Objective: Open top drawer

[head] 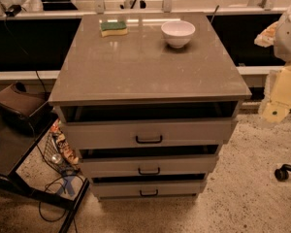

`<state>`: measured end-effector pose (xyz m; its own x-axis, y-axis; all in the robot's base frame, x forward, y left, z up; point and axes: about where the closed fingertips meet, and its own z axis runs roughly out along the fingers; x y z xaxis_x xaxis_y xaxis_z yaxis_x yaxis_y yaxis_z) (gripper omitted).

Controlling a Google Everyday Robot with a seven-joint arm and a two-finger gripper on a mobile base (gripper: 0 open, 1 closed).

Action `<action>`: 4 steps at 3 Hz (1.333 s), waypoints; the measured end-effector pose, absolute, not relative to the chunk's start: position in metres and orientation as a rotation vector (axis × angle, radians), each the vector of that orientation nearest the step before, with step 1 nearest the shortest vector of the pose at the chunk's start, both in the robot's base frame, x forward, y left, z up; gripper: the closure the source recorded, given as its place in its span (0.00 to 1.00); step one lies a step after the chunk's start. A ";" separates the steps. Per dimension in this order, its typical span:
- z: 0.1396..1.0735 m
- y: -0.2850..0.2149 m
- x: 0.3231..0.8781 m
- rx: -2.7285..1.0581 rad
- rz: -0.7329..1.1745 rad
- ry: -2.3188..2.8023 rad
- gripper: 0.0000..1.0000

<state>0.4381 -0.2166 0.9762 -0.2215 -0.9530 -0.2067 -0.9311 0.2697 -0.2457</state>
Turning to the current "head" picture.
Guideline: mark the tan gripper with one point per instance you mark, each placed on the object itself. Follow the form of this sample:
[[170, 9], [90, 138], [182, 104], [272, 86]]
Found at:
[[289, 38]]

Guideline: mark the black power adapter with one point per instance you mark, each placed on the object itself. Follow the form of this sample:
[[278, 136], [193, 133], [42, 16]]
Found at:
[[13, 10]]

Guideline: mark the brown box on cart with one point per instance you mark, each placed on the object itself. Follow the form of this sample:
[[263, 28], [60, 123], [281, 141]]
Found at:
[[22, 110]]

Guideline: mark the grey bottom drawer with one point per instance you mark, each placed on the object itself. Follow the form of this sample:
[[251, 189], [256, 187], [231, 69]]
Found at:
[[118, 190]]

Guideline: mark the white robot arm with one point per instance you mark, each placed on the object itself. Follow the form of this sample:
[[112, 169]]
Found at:
[[278, 35]]

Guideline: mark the wire basket with snacks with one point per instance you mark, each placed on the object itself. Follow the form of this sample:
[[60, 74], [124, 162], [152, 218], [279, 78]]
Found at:
[[58, 153]]

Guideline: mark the grey top drawer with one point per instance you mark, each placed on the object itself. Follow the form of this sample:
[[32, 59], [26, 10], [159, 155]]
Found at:
[[148, 133]]

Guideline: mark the white ceramic bowl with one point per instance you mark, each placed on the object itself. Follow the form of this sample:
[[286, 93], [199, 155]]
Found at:
[[177, 33]]

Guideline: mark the green yellow sponge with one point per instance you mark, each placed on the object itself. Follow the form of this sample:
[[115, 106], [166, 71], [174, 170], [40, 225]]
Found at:
[[113, 28]]

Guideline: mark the black office chair caster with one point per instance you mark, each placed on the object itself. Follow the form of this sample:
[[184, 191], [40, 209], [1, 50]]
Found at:
[[282, 173]]

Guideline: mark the grey drawer cabinet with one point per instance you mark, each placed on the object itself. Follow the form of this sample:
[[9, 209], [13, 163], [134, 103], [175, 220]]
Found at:
[[138, 76]]

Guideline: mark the black side cart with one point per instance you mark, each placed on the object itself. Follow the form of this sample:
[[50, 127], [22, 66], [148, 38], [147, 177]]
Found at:
[[14, 148]]

